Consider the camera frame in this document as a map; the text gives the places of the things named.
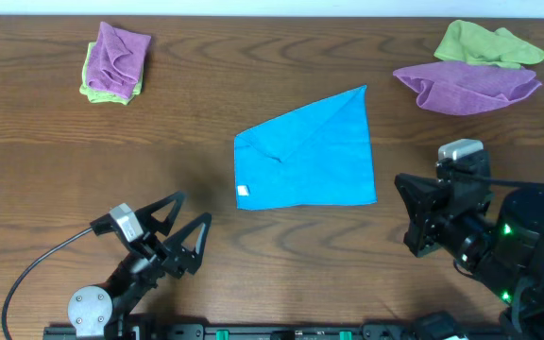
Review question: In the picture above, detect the blue microfibre cloth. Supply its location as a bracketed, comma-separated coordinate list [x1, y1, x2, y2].
[234, 85, 378, 211]

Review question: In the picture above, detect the folded purple cloth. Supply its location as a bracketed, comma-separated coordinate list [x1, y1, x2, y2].
[85, 22, 151, 99]

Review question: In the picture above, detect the white cloth label tag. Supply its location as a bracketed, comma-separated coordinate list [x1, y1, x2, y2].
[237, 185, 249, 196]

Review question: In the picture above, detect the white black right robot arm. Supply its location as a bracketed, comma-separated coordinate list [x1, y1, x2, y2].
[395, 150, 544, 339]

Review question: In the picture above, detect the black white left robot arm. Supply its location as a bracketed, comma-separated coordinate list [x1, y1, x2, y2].
[67, 192, 213, 339]

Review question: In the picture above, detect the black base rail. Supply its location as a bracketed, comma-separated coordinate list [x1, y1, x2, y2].
[42, 313, 507, 340]

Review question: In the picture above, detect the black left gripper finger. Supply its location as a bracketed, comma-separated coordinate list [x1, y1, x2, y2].
[134, 190, 188, 237]
[162, 212, 212, 275]

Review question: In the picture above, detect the crumpled green cloth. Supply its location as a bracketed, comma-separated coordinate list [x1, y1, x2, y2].
[433, 20, 544, 69]

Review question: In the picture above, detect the folded green cloth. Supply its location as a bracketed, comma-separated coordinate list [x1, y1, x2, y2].
[79, 42, 144, 106]

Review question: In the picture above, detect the crumpled purple cloth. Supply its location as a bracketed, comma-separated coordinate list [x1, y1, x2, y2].
[393, 61, 541, 116]

